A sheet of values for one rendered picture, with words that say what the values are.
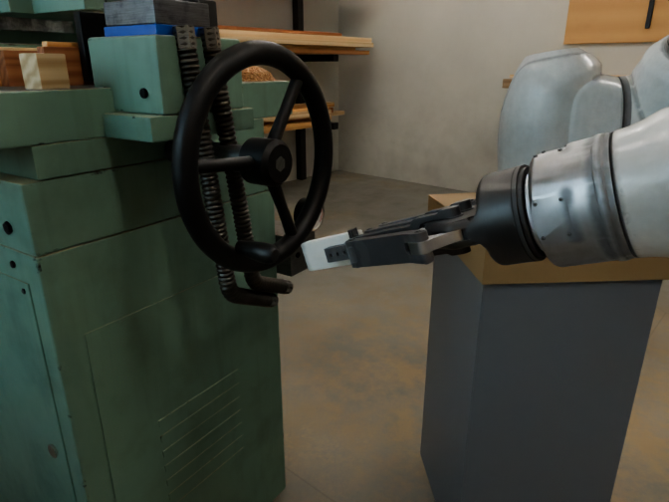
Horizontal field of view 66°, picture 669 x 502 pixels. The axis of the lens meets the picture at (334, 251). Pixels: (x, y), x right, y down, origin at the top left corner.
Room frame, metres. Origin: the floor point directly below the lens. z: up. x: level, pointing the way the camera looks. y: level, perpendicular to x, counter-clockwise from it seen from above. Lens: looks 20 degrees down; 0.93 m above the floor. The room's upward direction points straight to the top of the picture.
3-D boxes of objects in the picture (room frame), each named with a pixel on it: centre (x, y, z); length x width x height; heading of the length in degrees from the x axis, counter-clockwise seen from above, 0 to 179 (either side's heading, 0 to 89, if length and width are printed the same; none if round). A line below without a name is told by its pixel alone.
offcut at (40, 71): (0.65, 0.34, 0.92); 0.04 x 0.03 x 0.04; 153
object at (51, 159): (0.82, 0.32, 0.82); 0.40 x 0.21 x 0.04; 146
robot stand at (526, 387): (0.91, -0.38, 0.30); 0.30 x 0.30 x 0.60; 4
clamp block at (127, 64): (0.73, 0.22, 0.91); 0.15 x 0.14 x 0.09; 146
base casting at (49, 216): (0.92, 0.47, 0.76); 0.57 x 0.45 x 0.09; 56
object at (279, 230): (0.99, 0.11, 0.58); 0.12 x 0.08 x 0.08; 56
